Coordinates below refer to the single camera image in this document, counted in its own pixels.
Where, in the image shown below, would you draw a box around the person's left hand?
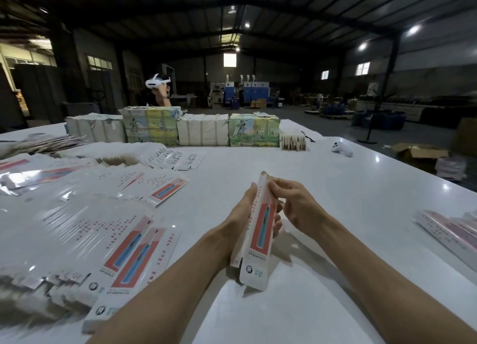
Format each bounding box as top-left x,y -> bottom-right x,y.
215,182 -> 259,258

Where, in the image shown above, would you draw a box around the person's right hand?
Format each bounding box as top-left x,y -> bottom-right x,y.
268,177 -> 330,240

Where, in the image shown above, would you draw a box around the toothbrush carton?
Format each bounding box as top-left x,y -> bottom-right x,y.
230,171 -> 279,291

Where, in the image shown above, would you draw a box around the pile of carton blanks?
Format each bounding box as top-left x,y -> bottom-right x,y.
0,142 -> 206,334

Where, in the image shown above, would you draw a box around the person's left forearm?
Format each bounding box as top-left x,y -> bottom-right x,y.
88,228 -> 239,344

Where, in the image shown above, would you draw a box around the person's right forearm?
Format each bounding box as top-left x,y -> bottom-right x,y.
313,217 -> 477,344

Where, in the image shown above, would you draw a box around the small beige card stack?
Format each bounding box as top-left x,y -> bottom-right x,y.
280,133 -> 307,152

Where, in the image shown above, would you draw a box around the small white object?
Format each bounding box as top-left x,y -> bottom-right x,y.
331,141 -> 354,158

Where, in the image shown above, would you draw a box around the green printed carton bundle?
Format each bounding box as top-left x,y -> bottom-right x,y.
228,112 -> 281,148

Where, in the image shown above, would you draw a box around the row of white cartons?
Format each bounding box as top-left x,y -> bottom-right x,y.
66,113 -> 128,144
177,113 -> 231,146

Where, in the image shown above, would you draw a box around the black floor stand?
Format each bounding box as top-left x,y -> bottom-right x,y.
358,86 -> 396,145

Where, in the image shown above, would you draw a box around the blue bins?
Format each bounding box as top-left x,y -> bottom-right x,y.
352,110 -> 407,131

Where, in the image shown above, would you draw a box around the blue machine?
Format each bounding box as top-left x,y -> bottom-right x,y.
224,79 -> 271,108

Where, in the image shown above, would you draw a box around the green yellow carton bundle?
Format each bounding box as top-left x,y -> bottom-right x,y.
121,106 -> 183,146

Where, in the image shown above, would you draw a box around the open cardboard box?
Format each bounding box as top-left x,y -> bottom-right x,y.
393,142 -> 450,170

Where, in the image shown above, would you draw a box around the white plastic bags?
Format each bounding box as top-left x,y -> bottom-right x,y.
436,156 -> 468,181

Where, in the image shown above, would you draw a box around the white headset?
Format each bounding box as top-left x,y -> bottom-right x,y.
145,73 -> 171,89

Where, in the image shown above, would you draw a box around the tall cardboard box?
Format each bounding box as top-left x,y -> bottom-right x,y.
456,118 -> 477,158

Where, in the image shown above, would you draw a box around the grey crate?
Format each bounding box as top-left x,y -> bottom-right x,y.
66,102 -> 101,119

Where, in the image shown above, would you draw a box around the pile of grey flat sheets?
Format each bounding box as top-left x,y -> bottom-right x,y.
0,133 -> 90,158

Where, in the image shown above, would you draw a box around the dark grey cabinet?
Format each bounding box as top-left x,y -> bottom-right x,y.
15,64 -> 64,125

